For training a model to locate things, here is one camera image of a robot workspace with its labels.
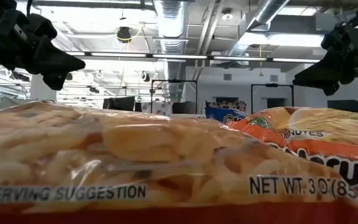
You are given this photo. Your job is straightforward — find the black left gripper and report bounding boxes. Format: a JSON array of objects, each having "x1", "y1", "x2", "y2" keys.
[{"x1": 0, "y1": 11, "x2": 86, "y2": 91}]

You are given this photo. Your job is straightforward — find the orange Maruchan ramen packet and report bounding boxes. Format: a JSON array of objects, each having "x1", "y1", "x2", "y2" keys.
[{"x1": 227, "y1": 106, "x2": 358, "y2": 200}]

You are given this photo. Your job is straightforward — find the red Maruchan ramen packet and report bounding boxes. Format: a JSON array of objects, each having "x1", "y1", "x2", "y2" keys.
[{"x1": 0, "y1": 100, "x2": 358, "y2": 224}]

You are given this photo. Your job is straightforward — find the white pillar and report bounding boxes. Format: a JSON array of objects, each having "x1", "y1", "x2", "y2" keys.
[{"x1": 29, "y1": 73, "x2": 58, "y2": 102}]

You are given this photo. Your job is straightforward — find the black monitor on stand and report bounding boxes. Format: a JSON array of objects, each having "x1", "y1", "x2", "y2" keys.
[{"x1": 327, "y1": 99, "x2": 358, "y2": 114}]

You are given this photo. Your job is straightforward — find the fluorescent ceiling light panel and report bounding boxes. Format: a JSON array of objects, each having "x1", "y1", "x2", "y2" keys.
[{"x1": 237, "y1": 32, "x2": 326, "y2": 48}]

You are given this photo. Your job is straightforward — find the grey fabric partition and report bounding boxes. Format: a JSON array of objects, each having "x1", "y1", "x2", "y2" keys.
[{"x1": 0, "y1": 96, "x2": 30, "y2": 114}]

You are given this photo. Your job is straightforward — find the dark polka dot panel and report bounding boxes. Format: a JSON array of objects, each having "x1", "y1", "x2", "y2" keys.
[{"x1": 205, "y1": 100, "x2": 247, "y2": 110}]

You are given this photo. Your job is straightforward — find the white colourful printed banner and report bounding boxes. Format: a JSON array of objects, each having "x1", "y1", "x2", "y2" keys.
[{"x1": 141, "y1": 101, "x2": 173, "y2": 116}]

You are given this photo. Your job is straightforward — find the round ceiling fixture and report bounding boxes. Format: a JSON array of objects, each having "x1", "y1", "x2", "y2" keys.
[{"x1": 221, "y1": 7, "x2": 234, "y2": 21}]

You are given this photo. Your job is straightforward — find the long LED light bar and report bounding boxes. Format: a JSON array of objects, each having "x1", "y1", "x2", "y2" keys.
[{"x1": 63, "y1": 50, "x2": 323, "y2": 64}]

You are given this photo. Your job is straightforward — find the black metal frame rig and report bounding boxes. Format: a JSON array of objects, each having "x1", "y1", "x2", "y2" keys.
[
  {"x1": 250, "y1": 83, "x2": 295, "y2": 114},
  {"x1": 150, "y1": 79, "x2": 198, "y2": 115}
]

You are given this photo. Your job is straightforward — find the hanging pendant cord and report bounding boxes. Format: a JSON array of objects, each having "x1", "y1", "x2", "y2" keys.
[{"x1": 257, "y1": 44, "x2": 265, "y2": 78}]

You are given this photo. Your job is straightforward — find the black overhead camera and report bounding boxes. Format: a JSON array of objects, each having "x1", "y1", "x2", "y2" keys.
[{"x1": 116, "y1": 26, "x2": 132, "y2": 44}]

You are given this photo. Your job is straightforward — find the yellow camera cable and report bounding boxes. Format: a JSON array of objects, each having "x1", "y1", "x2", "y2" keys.
[{"x1": 115, "y1": 26, "x2": 144, "y2": 50}]

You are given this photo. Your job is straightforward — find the silver spiral air duct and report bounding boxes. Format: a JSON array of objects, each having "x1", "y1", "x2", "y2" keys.
[{"x1": 228, "y1": 0, "x2": 291, "y2": 60}]

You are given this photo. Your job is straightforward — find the silver ribbed air duct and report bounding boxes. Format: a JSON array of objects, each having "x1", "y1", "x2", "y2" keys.
[{"x1": 152, "y1": 0, "x2": 188, "y2": 103}]

